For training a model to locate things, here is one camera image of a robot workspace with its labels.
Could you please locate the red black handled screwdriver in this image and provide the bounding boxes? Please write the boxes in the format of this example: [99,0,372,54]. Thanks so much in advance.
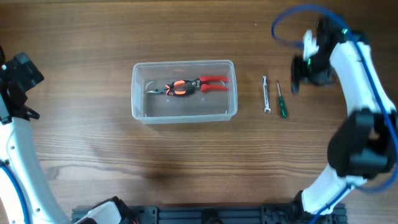
[291,82,299,95]

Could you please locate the green handled screwdriver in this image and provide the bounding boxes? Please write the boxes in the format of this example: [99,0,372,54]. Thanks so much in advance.
[275,80,288,118]

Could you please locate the small silver wrench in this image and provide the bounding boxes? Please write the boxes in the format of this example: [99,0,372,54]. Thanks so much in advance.
[261,75,271,114]

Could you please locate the red handled cutting pliers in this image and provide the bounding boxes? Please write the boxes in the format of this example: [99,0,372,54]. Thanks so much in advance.
[183,76,229,93]

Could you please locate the orange black needle-nose pliers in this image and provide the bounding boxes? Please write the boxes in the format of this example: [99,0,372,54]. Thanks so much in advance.
[146,80,196,96]

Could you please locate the clear plastic container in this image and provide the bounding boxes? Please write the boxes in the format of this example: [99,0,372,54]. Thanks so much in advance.
[131,60,238,124]

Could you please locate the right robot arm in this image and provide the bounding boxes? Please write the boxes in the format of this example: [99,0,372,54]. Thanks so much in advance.
[290,17,397,223]

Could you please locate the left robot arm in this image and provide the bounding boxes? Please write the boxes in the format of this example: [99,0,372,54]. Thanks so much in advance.
[1,52,71,223]

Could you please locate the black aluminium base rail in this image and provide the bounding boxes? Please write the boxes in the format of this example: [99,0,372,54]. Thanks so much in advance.
[71,203,348,224]

